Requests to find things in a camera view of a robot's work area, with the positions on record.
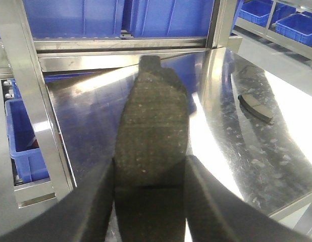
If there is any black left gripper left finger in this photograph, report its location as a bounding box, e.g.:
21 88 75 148
0 161 114 241

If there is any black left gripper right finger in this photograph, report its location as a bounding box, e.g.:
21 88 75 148
184 155 312 241

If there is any dark brake pad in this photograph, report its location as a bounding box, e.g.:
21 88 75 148
114 55 189 241
238 94 273 124

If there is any blue bin below rack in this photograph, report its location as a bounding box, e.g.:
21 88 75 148
5 99 49 183

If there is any white shelving rack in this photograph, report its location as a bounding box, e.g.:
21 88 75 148
236 0 312 68

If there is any blue plastic crate left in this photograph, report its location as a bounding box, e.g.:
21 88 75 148
0 1 125 39

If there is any blue plastic crate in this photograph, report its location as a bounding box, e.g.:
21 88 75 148
122 0 215 38
0 1 125 39

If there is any blue plastic crate right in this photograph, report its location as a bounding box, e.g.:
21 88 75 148
122 0 215 38

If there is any stainless steel rack frame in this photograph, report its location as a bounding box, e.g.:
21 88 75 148
0 1 237 207

